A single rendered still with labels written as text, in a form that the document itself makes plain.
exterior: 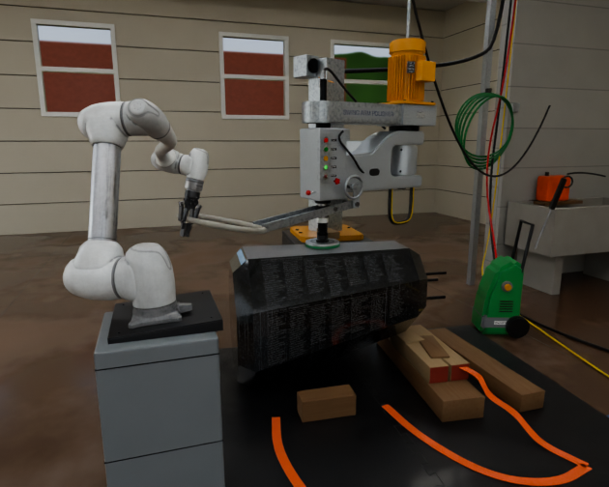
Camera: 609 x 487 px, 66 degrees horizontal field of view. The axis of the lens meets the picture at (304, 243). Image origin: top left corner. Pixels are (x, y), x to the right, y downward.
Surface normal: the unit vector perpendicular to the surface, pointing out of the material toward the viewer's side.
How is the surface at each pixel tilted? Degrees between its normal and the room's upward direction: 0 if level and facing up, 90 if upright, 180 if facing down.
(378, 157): 90
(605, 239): 90
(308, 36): 90
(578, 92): 90
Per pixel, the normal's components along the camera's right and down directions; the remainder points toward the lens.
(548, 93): 0.31, 0.20
